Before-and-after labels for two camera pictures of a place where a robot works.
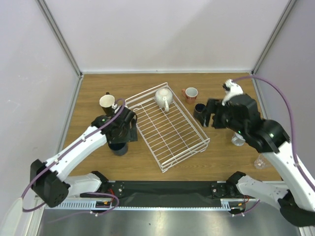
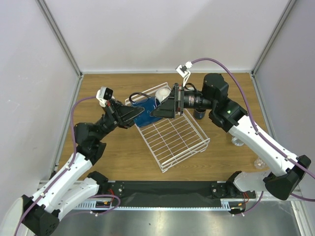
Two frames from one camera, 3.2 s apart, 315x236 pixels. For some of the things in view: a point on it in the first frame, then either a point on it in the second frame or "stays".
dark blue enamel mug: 119,149 to 144,118
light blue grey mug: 237,140 stays
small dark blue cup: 200,110 stays
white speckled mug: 164,97 stays
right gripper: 216,117 to 177,101
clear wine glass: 260,162 stays
